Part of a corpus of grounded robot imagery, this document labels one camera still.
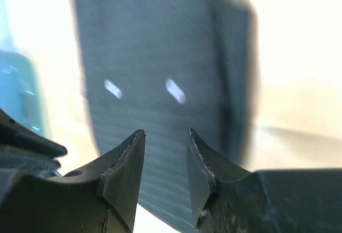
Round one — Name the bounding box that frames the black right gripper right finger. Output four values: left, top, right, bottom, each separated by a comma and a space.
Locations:
186, 128, 341, 232

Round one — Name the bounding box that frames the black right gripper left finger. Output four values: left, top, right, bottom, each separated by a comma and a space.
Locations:
1, 129, 145, 232

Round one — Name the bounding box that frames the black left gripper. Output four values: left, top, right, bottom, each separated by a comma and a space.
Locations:
1, 111, 67, 177

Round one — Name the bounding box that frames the black pinstriped long sleeve shirt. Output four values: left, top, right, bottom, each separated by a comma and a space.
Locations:
73, 0, 252, 232

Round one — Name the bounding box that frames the clear teal plastic bin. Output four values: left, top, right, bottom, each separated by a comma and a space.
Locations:
1, 0, 47, 137

